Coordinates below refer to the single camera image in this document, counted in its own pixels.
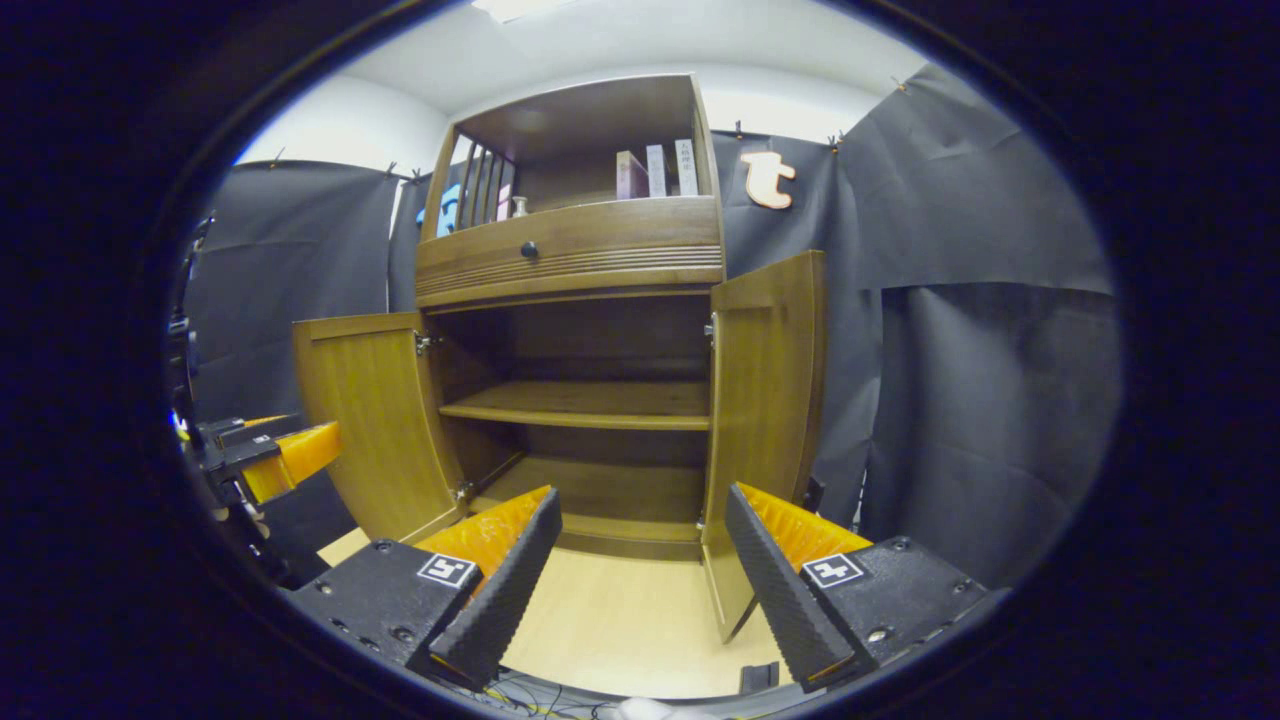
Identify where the wooden inner cabinet shelf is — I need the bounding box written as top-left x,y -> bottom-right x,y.
438,380 -> 711,431

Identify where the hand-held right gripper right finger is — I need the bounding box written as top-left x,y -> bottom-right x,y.
724,482 -> 991,686

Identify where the black backdrop cloth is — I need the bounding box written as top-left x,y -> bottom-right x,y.
180,62 -> 1123,591

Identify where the wooden cabinet door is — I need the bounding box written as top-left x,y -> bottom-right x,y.
700,250 -> 827,644
292,311 -> 469,546

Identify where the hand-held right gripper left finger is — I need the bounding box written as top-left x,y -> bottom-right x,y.
290,485 -> 563,691

